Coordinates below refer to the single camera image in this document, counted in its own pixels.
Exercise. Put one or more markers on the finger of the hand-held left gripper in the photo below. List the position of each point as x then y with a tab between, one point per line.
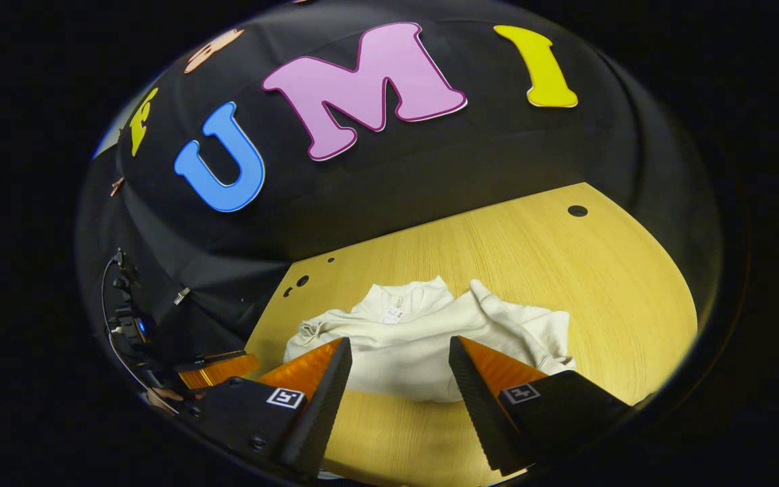
220	370

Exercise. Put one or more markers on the small copper clip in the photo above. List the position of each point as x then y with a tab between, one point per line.
117	186

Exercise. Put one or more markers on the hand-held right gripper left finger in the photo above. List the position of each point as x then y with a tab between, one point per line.
318	419

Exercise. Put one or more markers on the small white clip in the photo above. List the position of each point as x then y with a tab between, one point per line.
182	295

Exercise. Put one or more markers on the cream sweatshirt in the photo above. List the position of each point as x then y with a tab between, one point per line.
403	352

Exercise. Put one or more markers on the black backdrop cloth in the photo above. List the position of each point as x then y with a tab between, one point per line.
430	162

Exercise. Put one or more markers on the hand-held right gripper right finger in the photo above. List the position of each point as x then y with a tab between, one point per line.
477	412

